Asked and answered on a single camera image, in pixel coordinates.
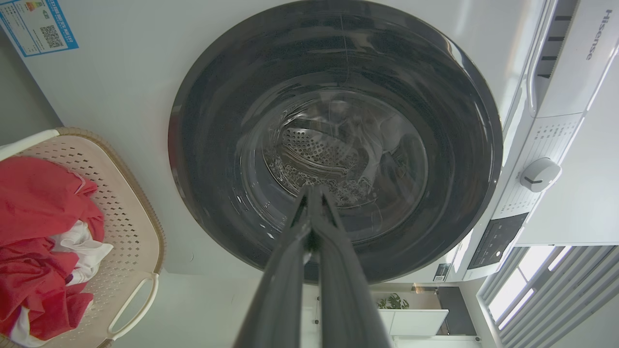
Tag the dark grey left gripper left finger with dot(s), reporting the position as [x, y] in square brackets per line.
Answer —
[280, 290]

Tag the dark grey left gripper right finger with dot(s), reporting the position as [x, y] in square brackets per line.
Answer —
[346, 299]

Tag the cream perforated laundry basket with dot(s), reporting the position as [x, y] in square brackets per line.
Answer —
[125, 227]

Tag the green potted plant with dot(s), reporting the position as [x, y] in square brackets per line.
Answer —
[392, 302]

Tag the white low cabinet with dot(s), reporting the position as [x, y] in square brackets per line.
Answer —
[416, 321]

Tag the small silver sticker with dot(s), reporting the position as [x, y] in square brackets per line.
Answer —
[441, 272]

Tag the black washing machine display panel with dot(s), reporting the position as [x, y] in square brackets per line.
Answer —
[498, 239]

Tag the dark round washing machine door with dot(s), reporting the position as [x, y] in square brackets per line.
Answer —
[217, 121]

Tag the white garment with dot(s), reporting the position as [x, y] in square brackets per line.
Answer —
[87, 251]

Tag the grey slatted window blind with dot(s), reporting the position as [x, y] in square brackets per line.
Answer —
[570, 299]

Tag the white washing machine dial knob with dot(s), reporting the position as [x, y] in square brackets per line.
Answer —
[540, 174]

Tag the white front-load washing machine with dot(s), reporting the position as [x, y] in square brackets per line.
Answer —
[121, 96]

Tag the red garment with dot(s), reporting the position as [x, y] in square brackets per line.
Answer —
[38, 203]

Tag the white detergent drawer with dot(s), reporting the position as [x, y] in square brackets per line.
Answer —
[580, 63]

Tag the blue energy label sticker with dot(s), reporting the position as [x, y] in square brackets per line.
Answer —
[38, 24]

